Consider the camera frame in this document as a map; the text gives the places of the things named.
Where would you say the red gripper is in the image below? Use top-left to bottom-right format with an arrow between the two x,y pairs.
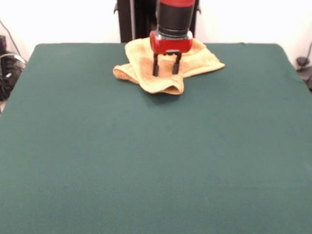
149,30 -> 195,77

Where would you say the yellow terry towel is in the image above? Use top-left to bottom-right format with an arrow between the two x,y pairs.
112,36 -> 226,96

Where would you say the black clamp stand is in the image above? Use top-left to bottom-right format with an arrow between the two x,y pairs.
295,56 -> 312,92

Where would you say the dark green table cloth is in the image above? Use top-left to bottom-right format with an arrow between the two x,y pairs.
0,42 -> 312,234

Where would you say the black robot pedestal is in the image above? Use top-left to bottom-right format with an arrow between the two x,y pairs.
113,0 -> 202,44

